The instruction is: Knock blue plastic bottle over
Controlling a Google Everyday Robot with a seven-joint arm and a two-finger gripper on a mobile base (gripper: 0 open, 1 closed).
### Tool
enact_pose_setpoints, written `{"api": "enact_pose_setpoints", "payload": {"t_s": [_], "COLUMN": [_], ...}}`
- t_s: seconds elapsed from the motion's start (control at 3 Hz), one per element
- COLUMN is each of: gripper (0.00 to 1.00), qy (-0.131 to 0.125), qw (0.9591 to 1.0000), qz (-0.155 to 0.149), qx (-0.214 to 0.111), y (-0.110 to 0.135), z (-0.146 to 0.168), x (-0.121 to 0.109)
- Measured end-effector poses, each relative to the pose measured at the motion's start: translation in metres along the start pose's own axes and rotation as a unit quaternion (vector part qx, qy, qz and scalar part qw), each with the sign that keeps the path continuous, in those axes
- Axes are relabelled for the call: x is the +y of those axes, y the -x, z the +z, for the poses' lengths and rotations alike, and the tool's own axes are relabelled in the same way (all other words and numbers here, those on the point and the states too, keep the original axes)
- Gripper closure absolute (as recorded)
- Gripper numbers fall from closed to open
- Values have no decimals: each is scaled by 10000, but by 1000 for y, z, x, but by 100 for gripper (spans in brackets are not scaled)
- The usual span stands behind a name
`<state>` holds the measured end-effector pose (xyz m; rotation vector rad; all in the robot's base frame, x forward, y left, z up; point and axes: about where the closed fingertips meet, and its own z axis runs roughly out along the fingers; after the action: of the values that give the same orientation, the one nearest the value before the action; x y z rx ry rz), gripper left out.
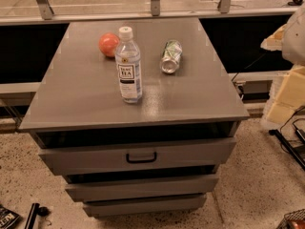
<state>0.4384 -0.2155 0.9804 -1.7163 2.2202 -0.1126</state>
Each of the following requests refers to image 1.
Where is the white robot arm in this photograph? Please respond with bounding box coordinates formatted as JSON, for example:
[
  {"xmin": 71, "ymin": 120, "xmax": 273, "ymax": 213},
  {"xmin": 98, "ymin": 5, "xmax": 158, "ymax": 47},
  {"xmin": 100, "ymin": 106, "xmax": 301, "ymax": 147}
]
[{"xmin": 260, "ymin": 6, "xmax": 305, "ymax": 129}]

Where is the black floor cable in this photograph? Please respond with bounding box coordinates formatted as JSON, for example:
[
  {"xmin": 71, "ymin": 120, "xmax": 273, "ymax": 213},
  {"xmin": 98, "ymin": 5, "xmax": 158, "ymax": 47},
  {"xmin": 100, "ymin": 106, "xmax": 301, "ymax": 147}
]
[{"xmin": 279, "ymin": 105, "xmax": 305, "ymax": 155}]

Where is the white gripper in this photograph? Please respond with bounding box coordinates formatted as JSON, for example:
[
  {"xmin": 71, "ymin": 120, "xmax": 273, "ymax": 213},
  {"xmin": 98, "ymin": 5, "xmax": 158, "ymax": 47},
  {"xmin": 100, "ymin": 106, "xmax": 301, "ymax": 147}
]
[{"xmin": 260, "ymin": 6, "xmax": 305, "ymax": 66}]

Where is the grey drawer cabinet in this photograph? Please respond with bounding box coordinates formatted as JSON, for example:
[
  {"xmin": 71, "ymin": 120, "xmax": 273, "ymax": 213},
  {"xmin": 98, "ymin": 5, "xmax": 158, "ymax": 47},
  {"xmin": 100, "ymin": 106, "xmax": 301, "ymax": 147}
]
[{"xmin": 21, "ymin": 18, "xmax": 248, "ymax": 218}]

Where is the clear plastic tea bottle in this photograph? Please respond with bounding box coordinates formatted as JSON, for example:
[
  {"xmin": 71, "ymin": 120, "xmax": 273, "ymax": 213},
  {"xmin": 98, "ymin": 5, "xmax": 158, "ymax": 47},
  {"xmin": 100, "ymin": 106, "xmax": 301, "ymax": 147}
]
[{"xmin": 115, "ymin": 26, "xmax": 142, "ymax": 103}]

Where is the black snack packet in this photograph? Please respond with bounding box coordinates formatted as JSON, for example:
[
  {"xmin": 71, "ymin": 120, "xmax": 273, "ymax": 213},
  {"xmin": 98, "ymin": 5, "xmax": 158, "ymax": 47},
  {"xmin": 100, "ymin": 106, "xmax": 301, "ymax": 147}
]
[{"xmin": 0, "ymin": 206, "xmax": 20, "ymax": 229}]

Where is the black wire basket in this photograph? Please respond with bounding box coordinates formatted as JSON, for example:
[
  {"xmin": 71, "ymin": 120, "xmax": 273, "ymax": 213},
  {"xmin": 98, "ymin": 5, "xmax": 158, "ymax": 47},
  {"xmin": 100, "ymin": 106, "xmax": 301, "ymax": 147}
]
[{"xmin": 276, "ymin": 209, "xmax": 305, "ymax": 229}]

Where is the top grey drawer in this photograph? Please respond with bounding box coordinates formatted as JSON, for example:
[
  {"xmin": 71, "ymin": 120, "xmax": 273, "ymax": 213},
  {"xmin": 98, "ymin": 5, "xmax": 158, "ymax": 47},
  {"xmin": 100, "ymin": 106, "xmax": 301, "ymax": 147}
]
[{"xmin": 39, "ymin": 137, "xmax": 236, "ymax": 176}]

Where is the bottom grey drawer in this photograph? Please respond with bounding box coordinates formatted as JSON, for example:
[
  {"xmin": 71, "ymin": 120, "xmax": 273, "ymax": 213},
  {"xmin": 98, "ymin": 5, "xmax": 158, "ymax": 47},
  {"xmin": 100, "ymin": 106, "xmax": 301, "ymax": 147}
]
[{"xmin": 83, "ymin": 194, "xmax": 206, "ymax": 218}]

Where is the metal window railing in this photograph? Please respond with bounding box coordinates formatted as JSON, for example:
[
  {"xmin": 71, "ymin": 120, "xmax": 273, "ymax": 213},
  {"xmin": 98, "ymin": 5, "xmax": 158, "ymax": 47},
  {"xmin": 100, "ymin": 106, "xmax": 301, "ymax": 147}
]
[{"xmin": 0, "ymin": 0, "xmax": 297, "ymax": 25}]

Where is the black tube on floor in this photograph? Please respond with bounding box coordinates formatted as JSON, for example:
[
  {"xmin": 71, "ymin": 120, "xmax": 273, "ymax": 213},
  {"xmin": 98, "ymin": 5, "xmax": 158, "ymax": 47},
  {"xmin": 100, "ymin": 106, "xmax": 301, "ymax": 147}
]
[{"xmin": 24, "ymin": 203, "xmax": 40, "ymax": 229}]

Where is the grey drawer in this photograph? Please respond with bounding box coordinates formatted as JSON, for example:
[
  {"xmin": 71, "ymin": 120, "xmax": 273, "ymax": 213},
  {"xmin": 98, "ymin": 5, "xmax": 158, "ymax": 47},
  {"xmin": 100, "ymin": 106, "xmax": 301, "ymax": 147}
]
[
  {"xmin": 39, "ymin": 137, "xmax": 236, "ymax": 176},
  {"xmin": 83, "ymin": 194, "xmax": 206, "ymax": 218},
  {"xmin": 66, "ymin": 175, "xmax": 218, "ymax": 202}
]

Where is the black stand leg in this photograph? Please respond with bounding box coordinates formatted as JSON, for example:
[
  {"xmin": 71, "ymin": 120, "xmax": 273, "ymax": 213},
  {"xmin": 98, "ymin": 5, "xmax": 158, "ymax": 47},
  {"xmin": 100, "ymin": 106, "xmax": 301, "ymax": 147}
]
[{"xmin": 269, "ymin": 130, "xmax": 305, "ymax": 171}]

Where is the middle grey drawer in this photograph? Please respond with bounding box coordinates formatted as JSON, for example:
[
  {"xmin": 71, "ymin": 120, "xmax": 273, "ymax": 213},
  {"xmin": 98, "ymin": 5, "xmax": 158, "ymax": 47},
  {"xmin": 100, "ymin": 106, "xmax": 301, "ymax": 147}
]
[{"xmin": 66, "ymin": 175, "xmax": 218, "ymax": 202}]

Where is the red apple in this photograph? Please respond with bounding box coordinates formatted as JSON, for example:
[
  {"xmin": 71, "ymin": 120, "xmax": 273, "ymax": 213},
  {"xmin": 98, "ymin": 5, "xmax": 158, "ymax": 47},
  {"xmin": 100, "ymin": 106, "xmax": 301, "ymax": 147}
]
[{"xmin": 98, "ymin": 32, "xmax": 120, "ymax": 57}]

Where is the black drawer handle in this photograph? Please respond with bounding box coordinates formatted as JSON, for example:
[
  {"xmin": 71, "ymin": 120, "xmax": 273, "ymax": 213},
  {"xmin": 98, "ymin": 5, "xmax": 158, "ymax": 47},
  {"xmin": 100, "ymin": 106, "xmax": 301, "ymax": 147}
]
[{"xmin": 126, "ymin": 152, "xmax": 157, "ymax": 164}]

